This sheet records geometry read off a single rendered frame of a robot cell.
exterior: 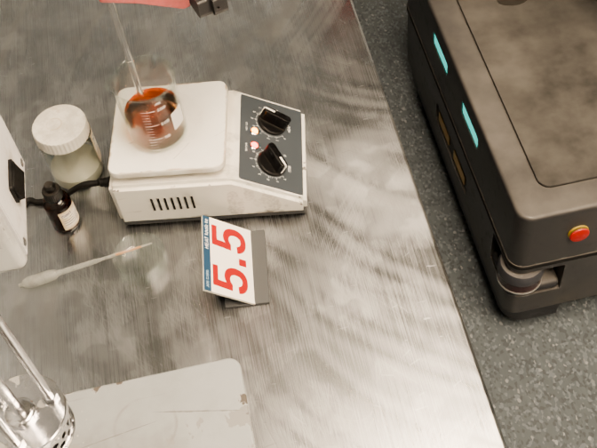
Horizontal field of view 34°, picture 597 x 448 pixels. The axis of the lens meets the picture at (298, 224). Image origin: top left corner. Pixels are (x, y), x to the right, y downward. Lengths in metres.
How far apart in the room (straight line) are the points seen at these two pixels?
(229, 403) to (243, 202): 0.22
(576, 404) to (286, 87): 0.87
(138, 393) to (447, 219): 1.12
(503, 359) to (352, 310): 0.85
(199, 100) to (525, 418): 0.94
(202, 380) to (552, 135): 0.86
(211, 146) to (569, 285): 0.89
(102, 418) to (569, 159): 0.92
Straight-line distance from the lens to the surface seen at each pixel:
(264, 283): 0.98
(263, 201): 1.00
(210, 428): 0.90
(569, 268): 1.67
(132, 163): 0.99
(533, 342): 1.81
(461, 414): 0.91
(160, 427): 0.91
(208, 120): 1.01
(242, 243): 1.00
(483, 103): 1.65
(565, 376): 1.78
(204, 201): 1.00
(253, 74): 1.17
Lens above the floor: 1.57
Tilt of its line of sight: 54 degrees down
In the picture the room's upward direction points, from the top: 9 degrees counter-clockwise
